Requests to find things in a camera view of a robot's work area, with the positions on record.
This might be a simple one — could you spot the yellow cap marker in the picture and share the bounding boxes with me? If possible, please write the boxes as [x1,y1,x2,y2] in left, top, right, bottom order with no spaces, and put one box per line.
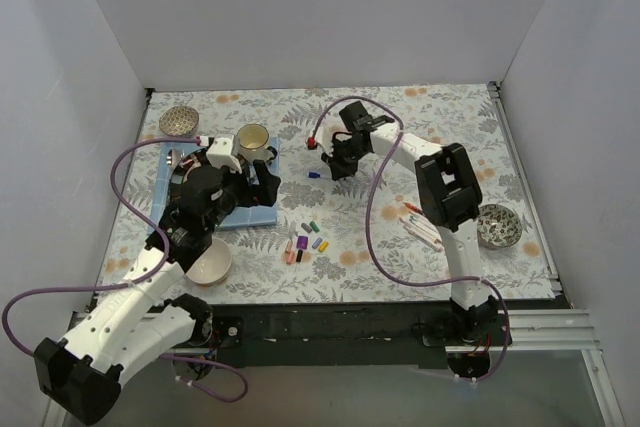
[409,215,440,238]

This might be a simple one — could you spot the pink cap marker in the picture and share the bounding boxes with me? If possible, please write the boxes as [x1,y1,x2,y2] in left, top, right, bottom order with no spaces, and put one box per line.
[403,223,444,252]

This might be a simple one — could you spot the orange cap marker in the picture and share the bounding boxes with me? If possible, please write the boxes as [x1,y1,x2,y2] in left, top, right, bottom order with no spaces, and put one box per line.
[403,221,442,249]

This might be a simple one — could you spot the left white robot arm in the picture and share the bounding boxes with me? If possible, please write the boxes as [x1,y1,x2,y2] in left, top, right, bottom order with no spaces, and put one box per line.
[33,161,281,426]

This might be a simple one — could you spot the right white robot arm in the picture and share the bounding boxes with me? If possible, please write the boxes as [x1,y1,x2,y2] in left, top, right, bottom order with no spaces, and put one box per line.
[306,96,502,345]

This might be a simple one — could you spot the blue checkered placemat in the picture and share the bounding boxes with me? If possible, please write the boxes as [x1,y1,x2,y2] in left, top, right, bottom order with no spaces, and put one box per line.
[148,143,278,230]

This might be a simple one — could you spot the cream mug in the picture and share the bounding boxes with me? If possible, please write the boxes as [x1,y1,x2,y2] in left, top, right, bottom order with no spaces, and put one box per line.
[237,124,278,165]

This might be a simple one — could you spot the dark rimmed plate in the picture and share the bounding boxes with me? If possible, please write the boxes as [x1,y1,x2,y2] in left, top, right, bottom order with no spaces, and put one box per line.
[167,148,209,210]

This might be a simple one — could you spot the floral tablecloth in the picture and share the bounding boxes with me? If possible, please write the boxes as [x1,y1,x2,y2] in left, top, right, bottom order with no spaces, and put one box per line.
[99,84,557,304]

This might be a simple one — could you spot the patterned grey bowl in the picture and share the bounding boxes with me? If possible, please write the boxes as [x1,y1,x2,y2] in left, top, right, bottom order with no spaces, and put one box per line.
[158,105,199,138]

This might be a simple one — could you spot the plain cream bowl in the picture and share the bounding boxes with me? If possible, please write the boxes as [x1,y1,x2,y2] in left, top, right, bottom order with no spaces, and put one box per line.
[186,237,232,286]

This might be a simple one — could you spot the floral dark bowl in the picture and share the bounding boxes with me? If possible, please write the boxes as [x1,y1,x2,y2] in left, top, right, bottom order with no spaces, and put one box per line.
[477,204,523,249]

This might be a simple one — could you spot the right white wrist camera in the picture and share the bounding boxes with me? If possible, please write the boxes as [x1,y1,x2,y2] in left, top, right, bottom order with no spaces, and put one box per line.
[306,127,333,156]

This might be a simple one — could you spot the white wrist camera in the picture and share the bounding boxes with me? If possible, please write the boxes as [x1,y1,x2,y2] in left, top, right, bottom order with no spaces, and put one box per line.
[306,127,333,156]
[197,134,242,173]

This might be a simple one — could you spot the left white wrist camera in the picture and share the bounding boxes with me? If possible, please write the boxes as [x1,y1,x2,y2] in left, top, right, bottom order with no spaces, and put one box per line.
[197,134,242,173]

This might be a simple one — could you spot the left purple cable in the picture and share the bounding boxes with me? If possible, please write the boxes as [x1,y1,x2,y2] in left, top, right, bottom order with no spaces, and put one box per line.
[2,135,250,403]

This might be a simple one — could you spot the purple cable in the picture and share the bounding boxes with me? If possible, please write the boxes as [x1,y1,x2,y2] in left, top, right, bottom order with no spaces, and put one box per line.
[307,96,514,382]
[2,135,250,403]

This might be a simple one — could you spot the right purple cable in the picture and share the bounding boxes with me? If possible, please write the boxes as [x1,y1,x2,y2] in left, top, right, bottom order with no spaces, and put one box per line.
[307,96,514,382]

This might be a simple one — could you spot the aluminium frame rail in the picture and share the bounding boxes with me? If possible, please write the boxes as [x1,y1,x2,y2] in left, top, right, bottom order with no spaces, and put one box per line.
[62,309,601,356]

